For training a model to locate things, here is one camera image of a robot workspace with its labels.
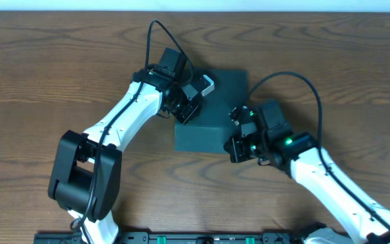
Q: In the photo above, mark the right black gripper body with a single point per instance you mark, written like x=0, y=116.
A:
x=237, y=151

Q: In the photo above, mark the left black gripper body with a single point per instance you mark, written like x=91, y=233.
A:
x=188, y=112

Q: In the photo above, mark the dark green box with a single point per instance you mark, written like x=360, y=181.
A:
x=211, y=129

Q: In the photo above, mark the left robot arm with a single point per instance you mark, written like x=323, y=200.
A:
x=87, y=167

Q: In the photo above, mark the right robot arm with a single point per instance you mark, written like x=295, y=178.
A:
x=267, y=136

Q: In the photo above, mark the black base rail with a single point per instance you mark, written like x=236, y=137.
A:
x=145, y=238

